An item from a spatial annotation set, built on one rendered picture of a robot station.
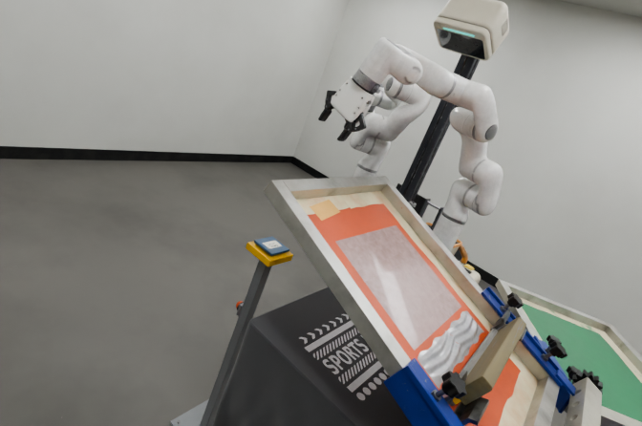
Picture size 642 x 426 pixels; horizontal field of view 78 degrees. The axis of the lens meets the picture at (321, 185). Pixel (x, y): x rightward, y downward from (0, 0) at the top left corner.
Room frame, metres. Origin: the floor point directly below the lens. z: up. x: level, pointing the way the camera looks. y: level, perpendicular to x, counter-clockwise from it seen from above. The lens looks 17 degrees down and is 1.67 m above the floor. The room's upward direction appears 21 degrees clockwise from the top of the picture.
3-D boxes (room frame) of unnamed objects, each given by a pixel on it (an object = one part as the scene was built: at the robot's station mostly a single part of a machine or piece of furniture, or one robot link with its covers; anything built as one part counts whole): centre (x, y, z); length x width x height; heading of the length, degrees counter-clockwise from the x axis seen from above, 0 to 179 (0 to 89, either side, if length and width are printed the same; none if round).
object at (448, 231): (1.48, -0.52, 1.21); 0.16 x 0.13 x 0.15; 143
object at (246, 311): (1.36, 0.09, 0.48); 0.22 x 0.22 x 0.96; 58
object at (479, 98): (1.31, -0.34, 1.68); 0.21 x 0.15 x 0.16; 125
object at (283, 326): (0.99, -0.27, 0.95); 0.48 x 0.44 x 0.01; 58
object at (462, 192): (1.46, -0.52, 1.37); 0.13 x 0.10 x 0.16; 35
